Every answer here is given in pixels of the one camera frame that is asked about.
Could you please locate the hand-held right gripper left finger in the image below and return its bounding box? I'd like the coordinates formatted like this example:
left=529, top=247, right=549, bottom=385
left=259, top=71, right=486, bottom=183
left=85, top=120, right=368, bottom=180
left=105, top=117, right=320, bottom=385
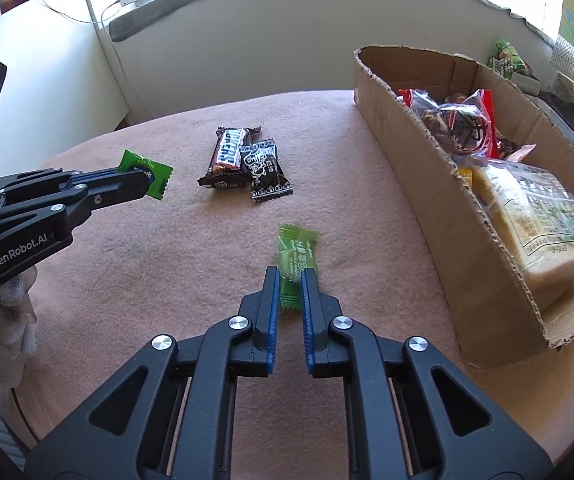
left=24, top=266, right=282, bottom=480

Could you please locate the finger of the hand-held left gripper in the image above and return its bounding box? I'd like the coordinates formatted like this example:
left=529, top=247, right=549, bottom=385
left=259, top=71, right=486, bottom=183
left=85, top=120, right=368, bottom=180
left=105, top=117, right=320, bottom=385
left=0, top=166, right=130, bottom=201
left=0, top=169, right=152, bottom=226

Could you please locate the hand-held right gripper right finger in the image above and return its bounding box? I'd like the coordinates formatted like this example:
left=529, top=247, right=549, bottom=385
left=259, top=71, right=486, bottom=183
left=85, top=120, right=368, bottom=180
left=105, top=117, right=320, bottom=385
left=299, top=267, right=552, bottom=480

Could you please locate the dark green candy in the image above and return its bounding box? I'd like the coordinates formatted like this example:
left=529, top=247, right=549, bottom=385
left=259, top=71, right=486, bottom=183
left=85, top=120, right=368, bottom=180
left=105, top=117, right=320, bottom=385
left=117, top=149, right=174, bottom=202

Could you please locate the light green candy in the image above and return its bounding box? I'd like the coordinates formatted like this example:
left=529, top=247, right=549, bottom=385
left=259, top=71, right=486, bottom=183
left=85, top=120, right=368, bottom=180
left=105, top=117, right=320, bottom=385
left=277, top=224, right=320, bottom=308

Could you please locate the cardboard box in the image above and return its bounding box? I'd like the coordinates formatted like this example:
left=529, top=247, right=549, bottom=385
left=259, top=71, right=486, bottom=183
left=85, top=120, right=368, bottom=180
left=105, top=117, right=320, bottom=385
left=353, top=45, right=574, bottom=371

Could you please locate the person's left hand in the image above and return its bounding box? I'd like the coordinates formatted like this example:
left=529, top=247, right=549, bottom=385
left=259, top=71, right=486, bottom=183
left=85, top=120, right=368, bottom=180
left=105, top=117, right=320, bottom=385
left=0, top=266, right=39, bottom=376

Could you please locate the small brown chocolate bar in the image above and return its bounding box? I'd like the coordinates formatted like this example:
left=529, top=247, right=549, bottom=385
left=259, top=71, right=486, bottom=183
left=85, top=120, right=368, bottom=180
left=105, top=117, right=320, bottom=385
left=197, top=125, right=264, bottom=191

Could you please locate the black wrapped snack bar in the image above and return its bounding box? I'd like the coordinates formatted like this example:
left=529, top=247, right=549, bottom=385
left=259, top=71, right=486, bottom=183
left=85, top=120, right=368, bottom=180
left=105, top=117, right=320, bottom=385
left=241, top=137, right=294, bottom=205

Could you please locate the grey sill cushion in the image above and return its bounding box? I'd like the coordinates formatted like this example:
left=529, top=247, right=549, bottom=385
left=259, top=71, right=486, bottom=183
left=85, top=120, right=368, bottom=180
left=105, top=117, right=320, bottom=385
left=108, top=0, right=558, bottom=43

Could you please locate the bagged sliced bread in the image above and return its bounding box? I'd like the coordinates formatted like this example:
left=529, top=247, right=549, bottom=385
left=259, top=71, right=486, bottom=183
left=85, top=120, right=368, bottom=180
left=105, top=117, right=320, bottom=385
left=472, top=160, right=574, bottom=311

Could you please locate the pink snack packet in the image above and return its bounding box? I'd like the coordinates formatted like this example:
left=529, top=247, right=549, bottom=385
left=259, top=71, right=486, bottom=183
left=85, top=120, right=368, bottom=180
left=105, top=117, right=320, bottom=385
left=504, top=144, right=536, bottom=162

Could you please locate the green tissue box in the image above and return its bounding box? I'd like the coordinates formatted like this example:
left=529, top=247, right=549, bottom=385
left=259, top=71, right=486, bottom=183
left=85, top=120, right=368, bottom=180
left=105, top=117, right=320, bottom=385
left=487, top=37, right=532, bottom=81

